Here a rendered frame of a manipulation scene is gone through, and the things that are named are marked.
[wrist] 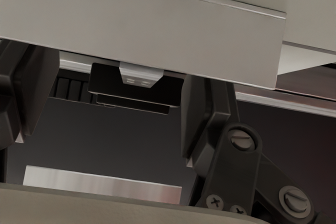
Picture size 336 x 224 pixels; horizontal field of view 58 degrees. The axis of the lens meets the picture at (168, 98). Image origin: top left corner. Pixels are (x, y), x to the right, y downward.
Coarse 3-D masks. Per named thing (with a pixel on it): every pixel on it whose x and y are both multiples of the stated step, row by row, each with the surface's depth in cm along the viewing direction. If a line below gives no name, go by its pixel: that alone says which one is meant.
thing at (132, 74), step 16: (96, 64) 38; (128, 64) 23; (96, 80) 38; (112, 80) 38; (128, 80) 33; (144, 80) 30; (160, 80) 39; (176, 80) 39; (112, 96) 39; (128, 96) 38; (144, 96) 39; (160, 96) 39; (176, 96) 39; (160, 112) 40
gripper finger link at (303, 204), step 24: (192, 96) 11; (216, 96) 9; (192, 120) 11; (216, 120) 9; (192, 144) 10; (192, 168) 10; (264, 168) 9; (264, 192) 8; (288, 192) 8; (288, 216) 8; (312, 216) 8
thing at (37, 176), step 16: (32, 176) 19; (48, 176) 19; (64, 176) 19; (80, 176) 19; (96, 176) 19; (96, 192) 19; (112, 192) 20; (128, 192) 20; (144, 192) 20; (160, 192) 20; (176, 192) 20
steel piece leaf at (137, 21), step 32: (0, 0) 7; (32, 0) 7; (64, 0) 7; (96, 0) 8; (128, 0) 8; (160, 0) 8; (192, 0) 8; (224, 0) 8; (0, 32) 7; (32, 32) 7; (64, 32) 7; (96, 32) 8; (128, 32) 8; (160, 32) 8; (192, 32) 8; (224, 32) 8; (256, 32) 8; (160, 64) 8; (192, 64) 8; (224, 64) 8; (256, 64) 8
